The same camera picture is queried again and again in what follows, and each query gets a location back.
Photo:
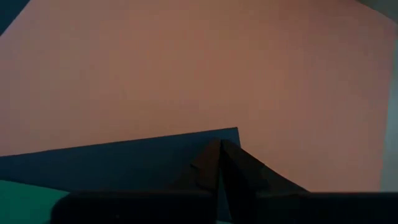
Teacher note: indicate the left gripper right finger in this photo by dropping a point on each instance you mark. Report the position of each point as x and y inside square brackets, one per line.
[280, 208]

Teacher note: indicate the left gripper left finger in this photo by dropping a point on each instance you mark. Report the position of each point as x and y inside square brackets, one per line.
[140, 208]

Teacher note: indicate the black paper sheet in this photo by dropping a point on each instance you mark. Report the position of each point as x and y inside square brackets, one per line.
[109, 165]

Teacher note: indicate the orange paper sheet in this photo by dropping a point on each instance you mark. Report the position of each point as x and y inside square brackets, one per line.
[186, 62]

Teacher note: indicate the green paper sheet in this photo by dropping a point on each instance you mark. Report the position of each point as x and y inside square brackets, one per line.
[25, 202]

